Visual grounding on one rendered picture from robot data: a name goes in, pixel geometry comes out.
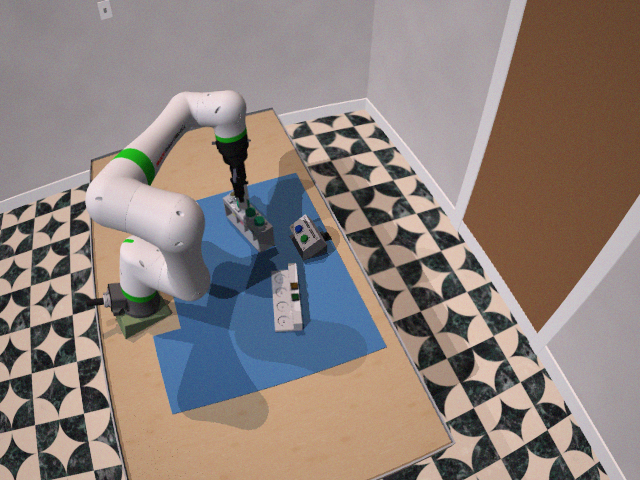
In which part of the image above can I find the white sloping button panel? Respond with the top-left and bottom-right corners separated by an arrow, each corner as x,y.
289,214 -> 332,261

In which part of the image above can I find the blue flat mat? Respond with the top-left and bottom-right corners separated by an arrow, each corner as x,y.
153,173 -> 387,414

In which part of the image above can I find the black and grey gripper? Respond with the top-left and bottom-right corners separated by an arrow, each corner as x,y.
222,150 -> 249,209

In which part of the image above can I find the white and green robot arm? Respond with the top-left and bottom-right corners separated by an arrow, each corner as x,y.
85,90 -> 251,318

